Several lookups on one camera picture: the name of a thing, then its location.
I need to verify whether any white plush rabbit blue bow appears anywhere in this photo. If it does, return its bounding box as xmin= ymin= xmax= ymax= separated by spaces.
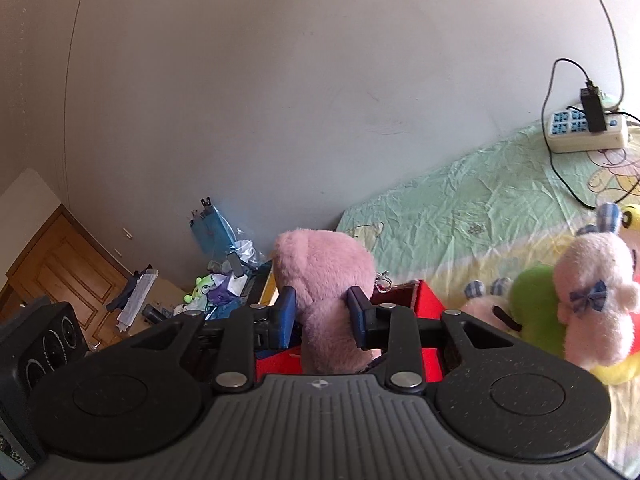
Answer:
xmin=553 ymin=203 xmax=639 ymax=370

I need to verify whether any small pink plush toy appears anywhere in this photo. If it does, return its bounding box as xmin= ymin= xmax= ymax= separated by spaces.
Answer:
xmin=460 ymin=278 xmax=522 ymax=333

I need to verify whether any black charger adapter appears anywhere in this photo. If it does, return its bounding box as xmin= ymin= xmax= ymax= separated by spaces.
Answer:
xmin=580 ymin=84 xmax=606 ymax=133

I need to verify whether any white power strip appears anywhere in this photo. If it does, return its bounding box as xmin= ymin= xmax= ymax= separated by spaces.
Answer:
xmin=544 ymin=108 xmax=630 ymax=153

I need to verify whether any wooden cabinet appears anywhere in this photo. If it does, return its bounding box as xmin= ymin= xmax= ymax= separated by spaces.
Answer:
xmin=6 ymin=206 xmax=130 ymax=349

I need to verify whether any white power strip cord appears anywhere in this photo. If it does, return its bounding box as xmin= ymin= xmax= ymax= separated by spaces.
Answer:
xmin=572 ymin=0 xmax=626 ymax=114

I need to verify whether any green plush toy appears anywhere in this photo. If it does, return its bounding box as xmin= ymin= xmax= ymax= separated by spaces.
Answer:
xmin=509 ymin=266 xmax=566 ymax=359

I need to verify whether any green cartoon bed sheet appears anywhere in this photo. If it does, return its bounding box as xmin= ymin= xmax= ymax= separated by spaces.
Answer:
xmin=335 ymin=119 xmax=640 ymax=476

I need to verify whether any purple plush toy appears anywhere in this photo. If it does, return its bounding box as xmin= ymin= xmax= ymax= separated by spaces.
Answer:
xmin=206 ymin=273 xmax=248 ymax=307

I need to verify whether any red cardboard box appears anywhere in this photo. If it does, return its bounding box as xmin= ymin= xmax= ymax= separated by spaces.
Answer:
xmin=256 ymin=280 xmax=445 ymax=382

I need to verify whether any yellow plush tiger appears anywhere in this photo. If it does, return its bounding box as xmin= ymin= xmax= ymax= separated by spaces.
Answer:
xmin=591 ymin=204 xmax=640 ymax=387

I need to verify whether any black charger cable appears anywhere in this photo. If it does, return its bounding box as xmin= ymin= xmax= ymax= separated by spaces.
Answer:
xmin=540 ymin=57 xmax=640 ymax=209

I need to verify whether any blue paper bag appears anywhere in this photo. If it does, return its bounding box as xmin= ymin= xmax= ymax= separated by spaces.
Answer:
xmin=190 ymin=197 xmax=236 ymax=262

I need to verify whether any small green frog toy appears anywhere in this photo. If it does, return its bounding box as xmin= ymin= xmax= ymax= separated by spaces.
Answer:
xmin=183 ymin=275 xmax=213 ymax=306

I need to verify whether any pink plush bear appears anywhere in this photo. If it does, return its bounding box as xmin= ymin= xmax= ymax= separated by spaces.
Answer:
xmin=272 ymin=229 xmax=381 ymax=375

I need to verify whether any black device with round dials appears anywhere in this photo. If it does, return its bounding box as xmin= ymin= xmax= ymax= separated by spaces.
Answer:
xmin=0 ymin=294 xmax=90 ymax=461

